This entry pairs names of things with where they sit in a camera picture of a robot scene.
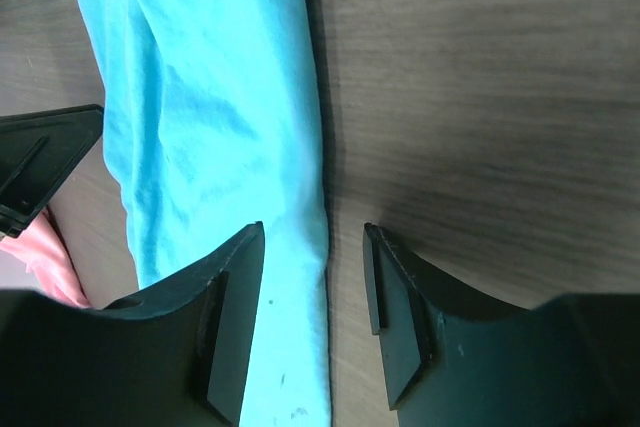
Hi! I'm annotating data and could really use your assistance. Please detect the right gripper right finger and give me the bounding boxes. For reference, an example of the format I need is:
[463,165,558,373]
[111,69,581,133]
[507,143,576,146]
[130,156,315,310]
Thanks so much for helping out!
[363,223,639,426]

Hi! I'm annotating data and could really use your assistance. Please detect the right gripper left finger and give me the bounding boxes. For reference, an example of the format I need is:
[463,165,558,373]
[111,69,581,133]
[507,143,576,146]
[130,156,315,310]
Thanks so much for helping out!
[1,223,264,426]

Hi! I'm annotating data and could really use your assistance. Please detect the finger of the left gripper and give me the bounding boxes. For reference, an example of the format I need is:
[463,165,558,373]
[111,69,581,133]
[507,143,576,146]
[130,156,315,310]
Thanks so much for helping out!
[1,104,104,238]

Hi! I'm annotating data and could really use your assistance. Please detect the cyan t shirt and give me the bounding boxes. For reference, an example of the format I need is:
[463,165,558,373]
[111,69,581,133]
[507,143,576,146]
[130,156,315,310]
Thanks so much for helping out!
[77,0,331,426]

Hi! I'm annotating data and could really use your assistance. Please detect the pink t shirt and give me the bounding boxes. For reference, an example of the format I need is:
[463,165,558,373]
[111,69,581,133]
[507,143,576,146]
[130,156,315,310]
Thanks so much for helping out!
[1,207,92,308]

